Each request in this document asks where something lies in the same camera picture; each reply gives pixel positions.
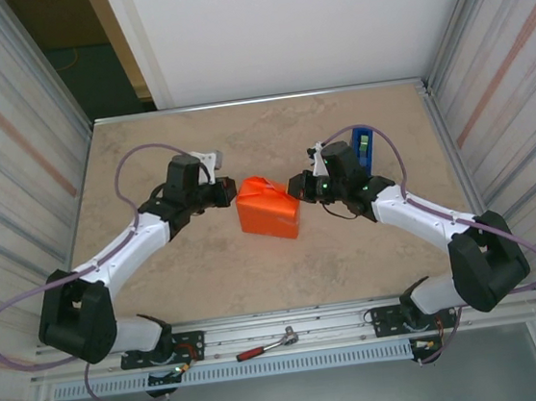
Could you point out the orange wrapping paper sheet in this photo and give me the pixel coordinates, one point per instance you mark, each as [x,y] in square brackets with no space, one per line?
[264,210]

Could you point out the thin aluminium table edge rail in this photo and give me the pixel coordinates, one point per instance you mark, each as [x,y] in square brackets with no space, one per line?
[261,99]

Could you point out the wide aluminium mounting rail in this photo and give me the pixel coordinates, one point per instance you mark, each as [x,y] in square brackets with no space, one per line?
[244,329]

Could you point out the white door frame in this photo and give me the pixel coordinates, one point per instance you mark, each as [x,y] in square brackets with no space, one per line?
[139,46]

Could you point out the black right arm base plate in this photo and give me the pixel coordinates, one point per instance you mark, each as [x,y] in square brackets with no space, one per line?
[383,315]

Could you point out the aluminium corner post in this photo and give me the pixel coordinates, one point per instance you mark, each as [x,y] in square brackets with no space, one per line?
[45,66]
[459,19]

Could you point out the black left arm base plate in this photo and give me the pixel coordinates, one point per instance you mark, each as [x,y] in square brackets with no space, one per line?
[191,337]

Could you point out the aluminium side rail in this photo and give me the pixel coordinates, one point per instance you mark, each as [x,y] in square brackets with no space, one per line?
[447,141]

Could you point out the blue tape dispenser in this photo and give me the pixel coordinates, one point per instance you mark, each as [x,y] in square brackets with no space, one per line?
[366,150]

